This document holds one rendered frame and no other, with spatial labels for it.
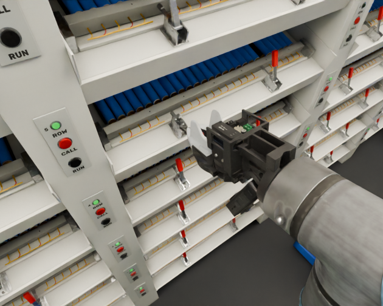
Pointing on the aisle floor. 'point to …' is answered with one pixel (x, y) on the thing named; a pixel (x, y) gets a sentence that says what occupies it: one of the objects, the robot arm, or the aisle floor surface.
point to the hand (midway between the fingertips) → (196, 133)
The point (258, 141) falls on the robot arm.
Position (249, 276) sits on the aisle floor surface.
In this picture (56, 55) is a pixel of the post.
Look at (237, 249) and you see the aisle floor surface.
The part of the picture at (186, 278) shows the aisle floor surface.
